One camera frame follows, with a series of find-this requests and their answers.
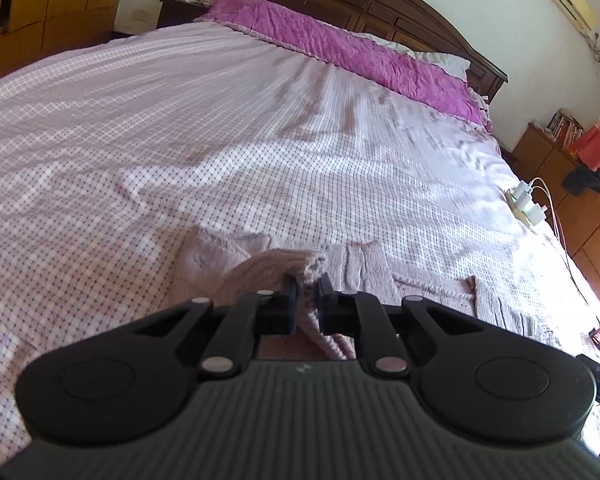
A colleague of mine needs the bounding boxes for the pink knitted cardigan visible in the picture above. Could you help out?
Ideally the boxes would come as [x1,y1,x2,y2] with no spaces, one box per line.
[166,224,600,361]

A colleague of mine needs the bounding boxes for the black clothes on cabinet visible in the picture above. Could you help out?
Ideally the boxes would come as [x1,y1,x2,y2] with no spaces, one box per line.
[562,165,600,196]

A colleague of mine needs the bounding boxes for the power strip with white chargers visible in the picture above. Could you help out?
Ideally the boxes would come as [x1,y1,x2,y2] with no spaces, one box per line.
[505,181,547,228]

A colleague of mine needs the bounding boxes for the pink checkered bed sheet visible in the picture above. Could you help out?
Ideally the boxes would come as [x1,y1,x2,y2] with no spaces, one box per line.
[0,22,600,463]

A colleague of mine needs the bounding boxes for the magenta quilted pillow cover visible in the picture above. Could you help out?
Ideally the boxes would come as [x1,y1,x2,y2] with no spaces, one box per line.
[202,0,492,131]

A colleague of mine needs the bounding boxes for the wooden side cabinet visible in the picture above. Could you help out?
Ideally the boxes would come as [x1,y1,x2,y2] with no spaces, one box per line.
[513,124,600,300]

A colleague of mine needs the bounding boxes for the white pillow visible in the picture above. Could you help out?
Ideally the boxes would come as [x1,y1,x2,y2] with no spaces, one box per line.
[352,32,470,82]

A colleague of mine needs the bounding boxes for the books on cabinet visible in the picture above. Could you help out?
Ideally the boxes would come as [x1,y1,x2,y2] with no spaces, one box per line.
[547,108,584,150]

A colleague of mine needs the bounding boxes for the dark wooden nightstand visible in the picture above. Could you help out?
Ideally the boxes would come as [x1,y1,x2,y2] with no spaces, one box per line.
[156,0,209,29]

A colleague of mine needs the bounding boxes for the dark wooden headboard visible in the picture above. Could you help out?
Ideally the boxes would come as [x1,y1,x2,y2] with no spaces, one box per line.
[268,0,508,99]

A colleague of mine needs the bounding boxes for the white charging cable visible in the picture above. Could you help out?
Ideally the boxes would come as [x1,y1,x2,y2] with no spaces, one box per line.
[526,176,600,321]

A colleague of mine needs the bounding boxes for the wall power socket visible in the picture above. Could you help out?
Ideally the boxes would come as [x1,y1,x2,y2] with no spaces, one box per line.
[131,9,151,23]

